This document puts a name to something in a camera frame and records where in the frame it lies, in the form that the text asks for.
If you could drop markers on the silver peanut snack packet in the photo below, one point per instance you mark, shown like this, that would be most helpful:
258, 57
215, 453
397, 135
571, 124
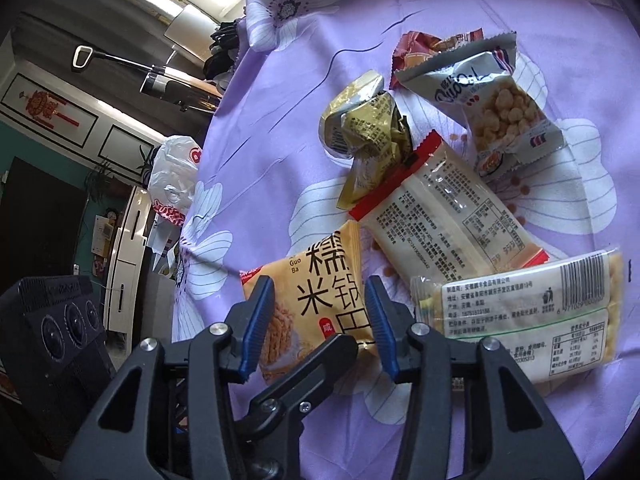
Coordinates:
500, 105

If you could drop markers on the orange-yellow rice cracker packet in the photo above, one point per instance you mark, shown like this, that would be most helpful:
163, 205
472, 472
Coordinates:
320, 280

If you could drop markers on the red wall ornament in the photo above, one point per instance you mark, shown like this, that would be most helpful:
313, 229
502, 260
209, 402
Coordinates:
42, 107

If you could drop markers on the brown-red snack packet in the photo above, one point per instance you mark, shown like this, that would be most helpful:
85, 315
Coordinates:
415, 47

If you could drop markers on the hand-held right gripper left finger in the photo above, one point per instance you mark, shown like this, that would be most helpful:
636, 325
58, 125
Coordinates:
255, 330

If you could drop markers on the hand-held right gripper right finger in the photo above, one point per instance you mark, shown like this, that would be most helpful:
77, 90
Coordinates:
382, 330

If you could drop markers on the white plastic bag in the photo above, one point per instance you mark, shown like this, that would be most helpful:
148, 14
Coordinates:
170, 175

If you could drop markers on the white packet with red edges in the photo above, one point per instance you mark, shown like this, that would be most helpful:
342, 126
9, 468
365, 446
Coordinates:
440, 210

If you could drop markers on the purple floral bedsheet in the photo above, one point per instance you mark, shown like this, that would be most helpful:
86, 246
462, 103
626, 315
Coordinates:
280, 160

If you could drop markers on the clear cracker packet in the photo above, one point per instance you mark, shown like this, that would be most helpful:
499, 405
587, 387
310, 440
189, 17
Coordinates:
525, 310

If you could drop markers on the white cabinet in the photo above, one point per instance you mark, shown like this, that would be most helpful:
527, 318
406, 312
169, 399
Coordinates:
130, 240

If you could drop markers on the stick vacuum cleaner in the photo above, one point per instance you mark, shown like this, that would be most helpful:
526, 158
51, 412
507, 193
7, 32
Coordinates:
170, 80

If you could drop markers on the white board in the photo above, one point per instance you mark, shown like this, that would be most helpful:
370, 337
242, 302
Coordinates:
192, 30

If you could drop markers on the pile of dark clothes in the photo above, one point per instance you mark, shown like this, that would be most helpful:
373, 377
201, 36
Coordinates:
222, 45

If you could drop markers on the gold snack packet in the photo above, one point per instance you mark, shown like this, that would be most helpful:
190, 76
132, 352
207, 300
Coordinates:
360, 120

